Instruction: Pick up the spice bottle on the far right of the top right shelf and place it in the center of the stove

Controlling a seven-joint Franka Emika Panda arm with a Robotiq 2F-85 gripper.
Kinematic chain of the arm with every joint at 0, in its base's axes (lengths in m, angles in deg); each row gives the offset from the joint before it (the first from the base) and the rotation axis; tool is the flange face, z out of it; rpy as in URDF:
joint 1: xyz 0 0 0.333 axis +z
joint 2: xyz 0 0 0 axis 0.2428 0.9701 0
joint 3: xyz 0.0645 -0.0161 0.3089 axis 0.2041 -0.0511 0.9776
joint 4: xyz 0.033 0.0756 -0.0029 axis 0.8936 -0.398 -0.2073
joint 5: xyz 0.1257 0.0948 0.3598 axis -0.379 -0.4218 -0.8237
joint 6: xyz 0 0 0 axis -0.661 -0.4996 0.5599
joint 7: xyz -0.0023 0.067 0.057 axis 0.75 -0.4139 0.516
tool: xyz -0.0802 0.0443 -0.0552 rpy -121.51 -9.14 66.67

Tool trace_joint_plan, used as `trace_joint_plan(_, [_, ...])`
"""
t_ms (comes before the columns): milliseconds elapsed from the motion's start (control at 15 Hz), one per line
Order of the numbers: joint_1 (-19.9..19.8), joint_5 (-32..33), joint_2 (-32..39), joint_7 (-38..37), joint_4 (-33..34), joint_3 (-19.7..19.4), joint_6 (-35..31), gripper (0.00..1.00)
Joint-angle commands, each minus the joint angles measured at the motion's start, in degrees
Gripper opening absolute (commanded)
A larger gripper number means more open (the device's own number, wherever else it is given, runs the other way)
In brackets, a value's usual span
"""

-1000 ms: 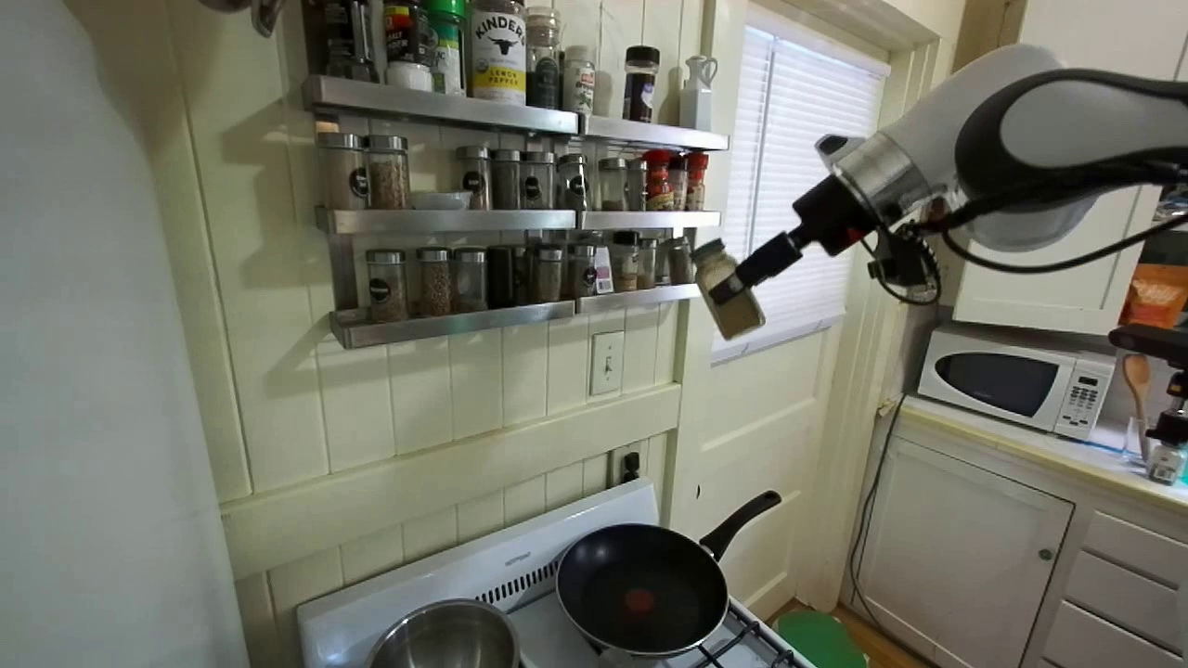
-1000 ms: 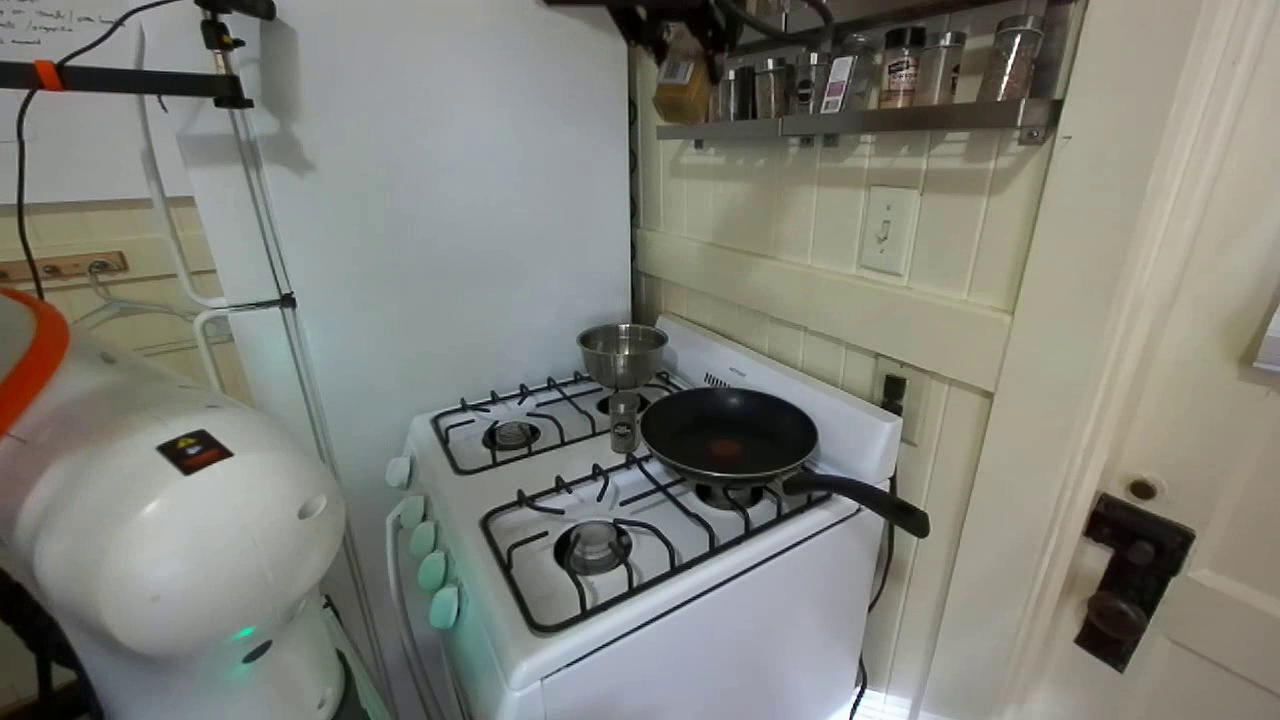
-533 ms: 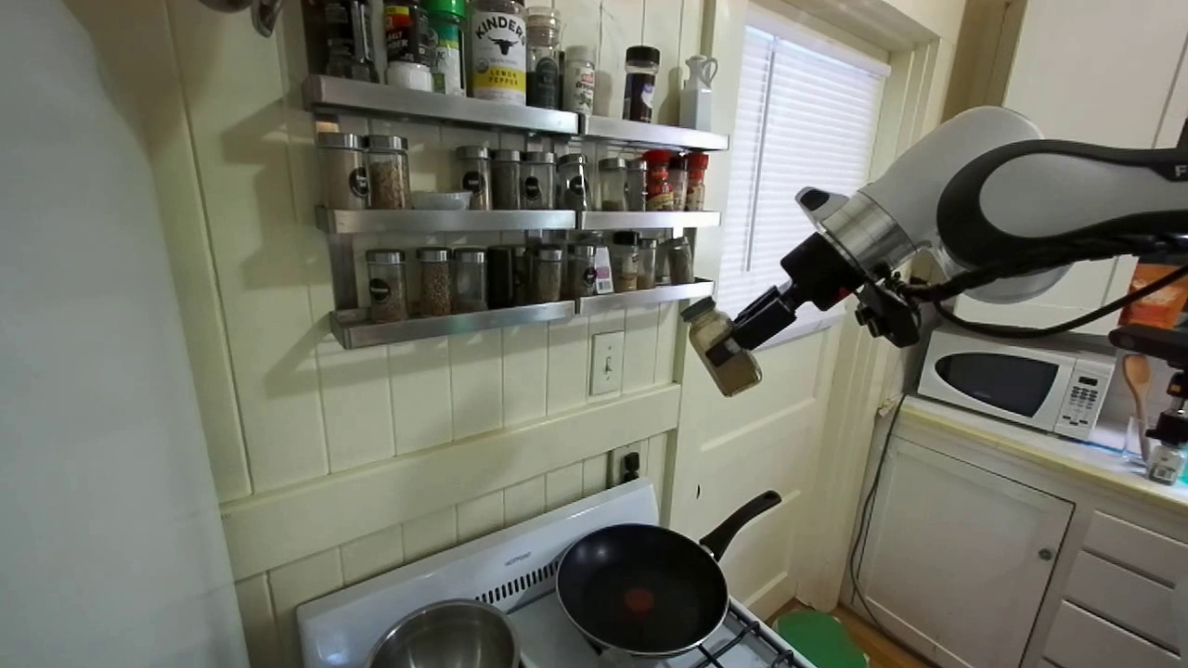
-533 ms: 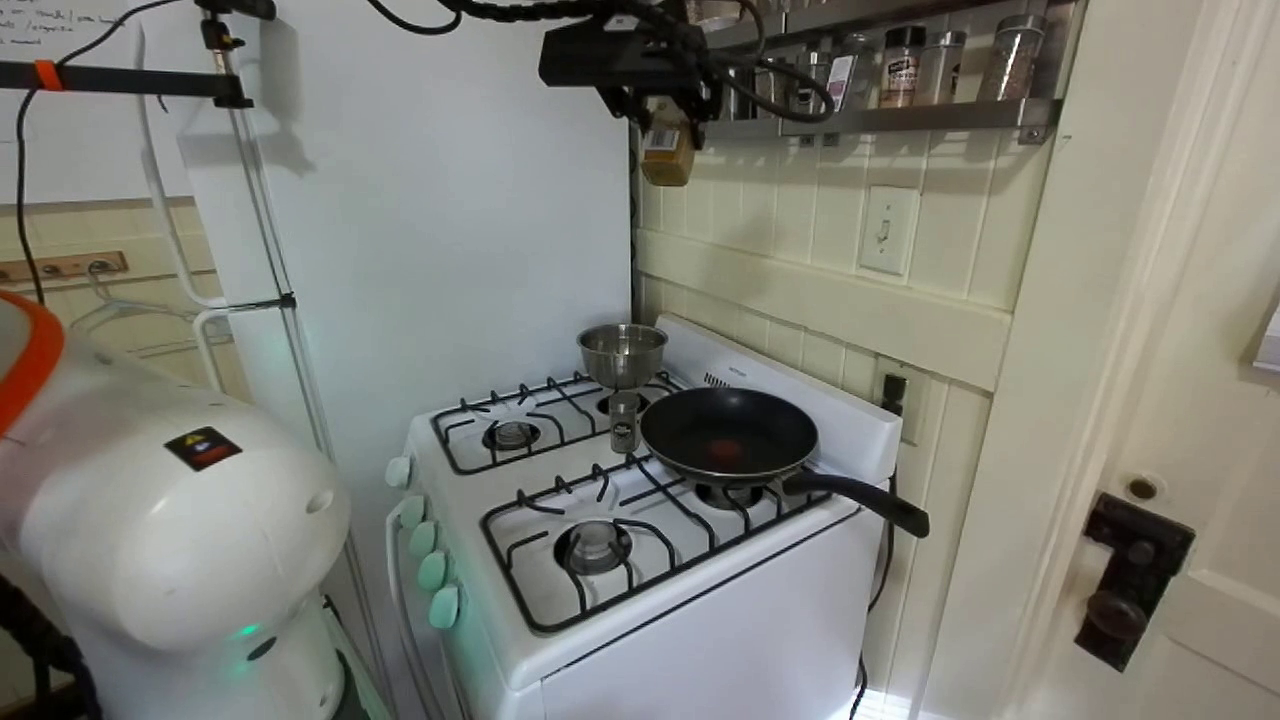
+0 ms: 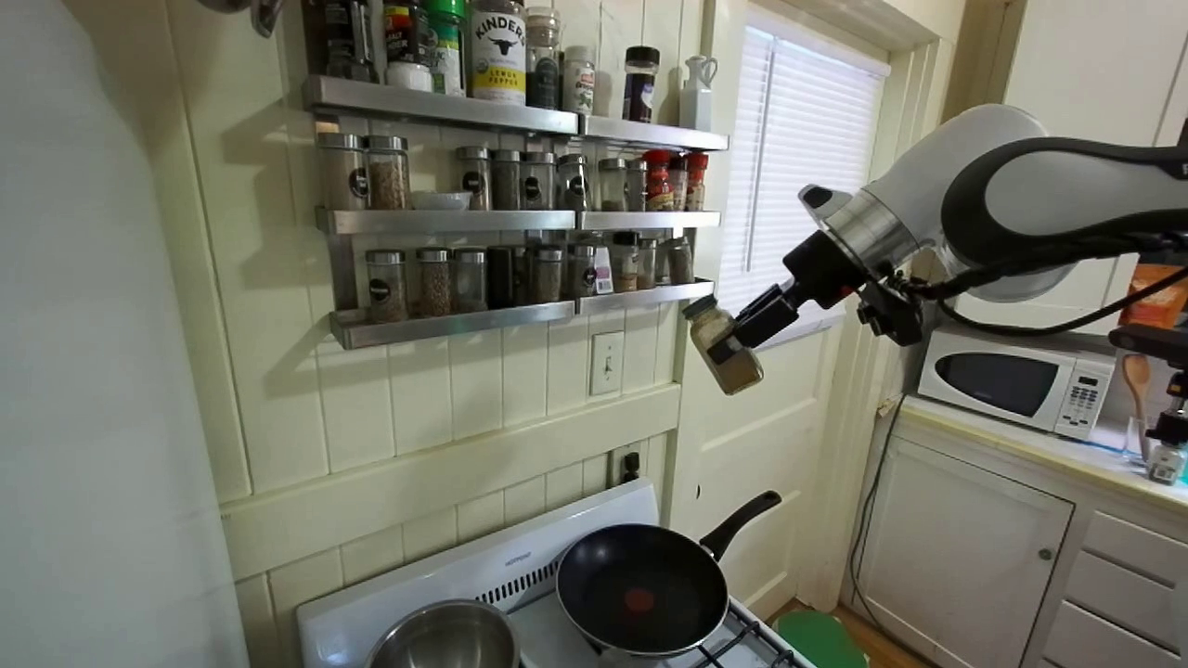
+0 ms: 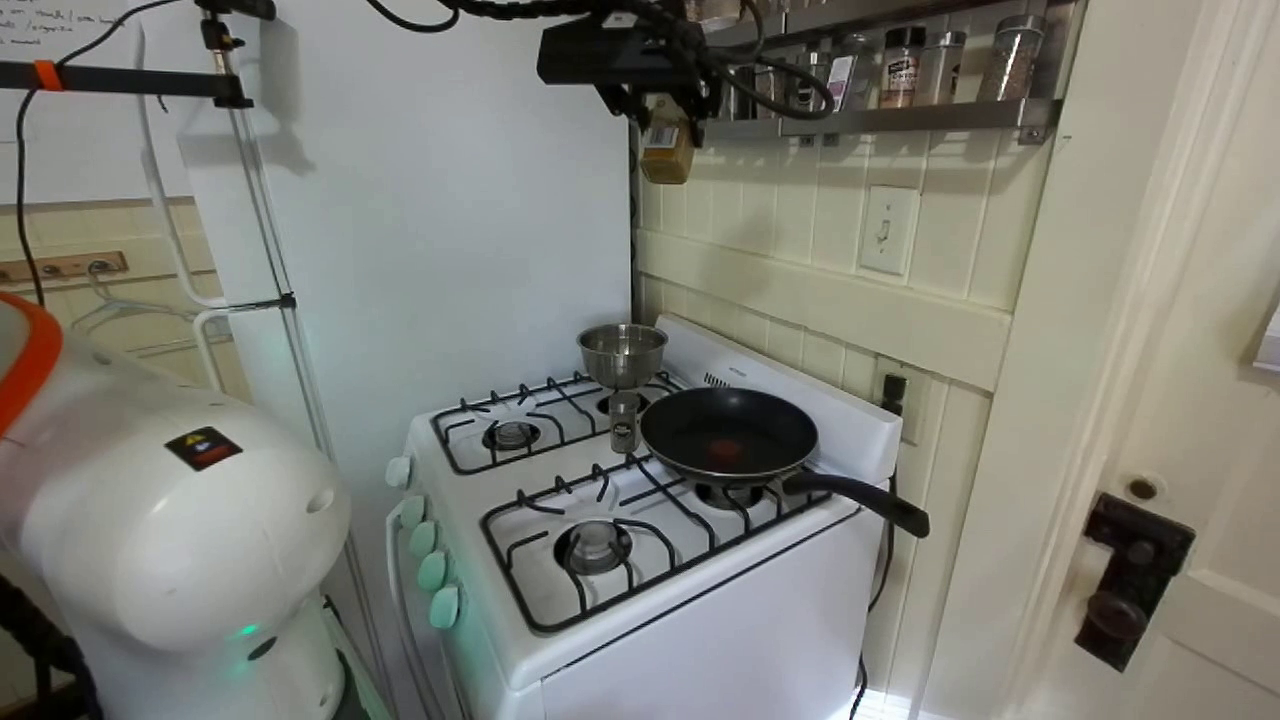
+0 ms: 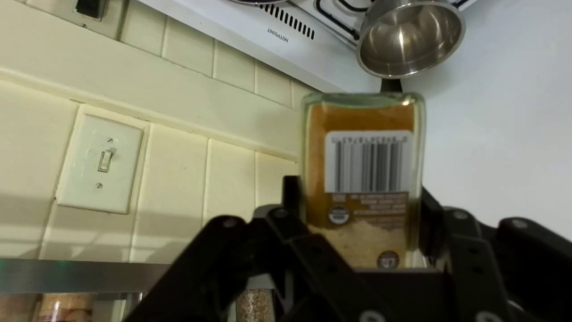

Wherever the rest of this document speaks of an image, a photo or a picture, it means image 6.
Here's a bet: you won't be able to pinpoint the small steel pot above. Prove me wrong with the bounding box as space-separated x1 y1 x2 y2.
576 316 674 396

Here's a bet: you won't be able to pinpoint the black door latch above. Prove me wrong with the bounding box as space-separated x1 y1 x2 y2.
1073 487 1202 674

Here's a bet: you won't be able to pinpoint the cream white door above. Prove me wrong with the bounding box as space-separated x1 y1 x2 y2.
1012 0 1280 720

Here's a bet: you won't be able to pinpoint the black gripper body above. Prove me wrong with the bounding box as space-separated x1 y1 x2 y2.
621 13 722 98

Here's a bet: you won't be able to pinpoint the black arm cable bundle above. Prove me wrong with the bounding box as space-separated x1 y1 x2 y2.
361 0 842 129

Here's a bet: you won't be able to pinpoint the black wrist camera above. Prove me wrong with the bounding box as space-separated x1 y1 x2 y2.
537 13 639 87

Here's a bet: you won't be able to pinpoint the stainless steel spice shelf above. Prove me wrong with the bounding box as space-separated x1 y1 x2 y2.
695 111 824 146
816 92 1073 146
784 0 1073 34

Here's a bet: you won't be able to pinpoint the white paper note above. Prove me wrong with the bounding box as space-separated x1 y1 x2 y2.
0 0 152 61

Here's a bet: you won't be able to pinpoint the white gas stove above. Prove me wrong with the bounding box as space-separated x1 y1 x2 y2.
381 313 913 720

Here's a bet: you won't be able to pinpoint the glass spice jar steel lid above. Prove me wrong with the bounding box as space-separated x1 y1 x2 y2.
928 24 973 108
991 13 1051 108
821 44 869 115
876 29 928 111

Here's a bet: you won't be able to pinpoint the wall power strip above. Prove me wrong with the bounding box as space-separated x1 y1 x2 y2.
0 247 136 287

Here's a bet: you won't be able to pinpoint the thin black hanging cable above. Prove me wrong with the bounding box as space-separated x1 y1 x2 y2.
9 0 177 313

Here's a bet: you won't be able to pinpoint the white refrigerator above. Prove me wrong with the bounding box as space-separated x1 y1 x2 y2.
177 0 637 671

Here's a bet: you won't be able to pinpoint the black frying pan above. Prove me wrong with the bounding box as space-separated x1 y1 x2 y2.
637 378 936 544

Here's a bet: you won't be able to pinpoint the black stove power cord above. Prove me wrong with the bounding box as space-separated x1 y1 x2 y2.
846 402 905 720

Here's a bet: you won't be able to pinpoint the orange curved band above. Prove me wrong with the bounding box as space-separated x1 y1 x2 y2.
0 293 69 440

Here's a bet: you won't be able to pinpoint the mustard yellow spice bottle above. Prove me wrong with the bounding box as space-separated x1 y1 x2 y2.
639 115 702 189

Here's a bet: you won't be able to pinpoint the black tripod bar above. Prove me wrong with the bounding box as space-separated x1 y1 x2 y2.
0 0 280 111

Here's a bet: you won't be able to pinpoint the black burner grate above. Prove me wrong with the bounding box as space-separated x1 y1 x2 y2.
478 447 842 639
427 366 689 479

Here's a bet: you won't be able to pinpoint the white wall outlet plate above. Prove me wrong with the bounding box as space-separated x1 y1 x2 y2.
856 183 922 280

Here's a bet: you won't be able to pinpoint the white metal tube frame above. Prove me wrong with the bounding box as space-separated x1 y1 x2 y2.
131 24 304 402

